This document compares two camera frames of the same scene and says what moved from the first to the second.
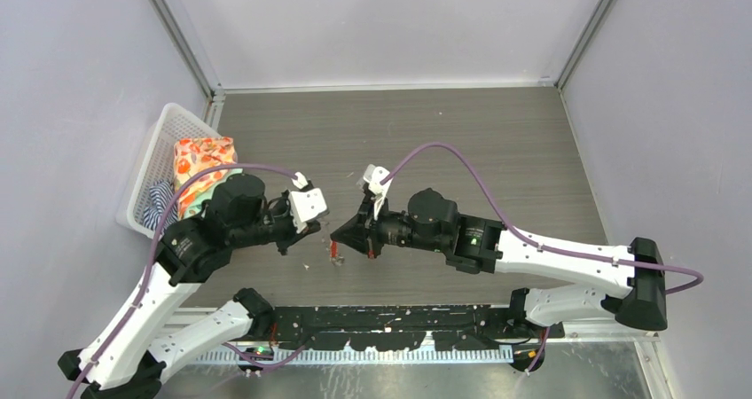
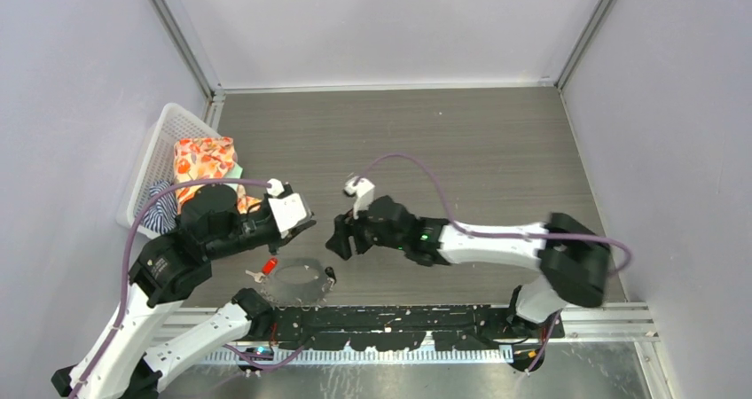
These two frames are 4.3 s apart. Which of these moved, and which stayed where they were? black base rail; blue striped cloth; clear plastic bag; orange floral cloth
Moved: clear plastic bag
Stayed: black base rail; blue striped cloth; orange floral cloth
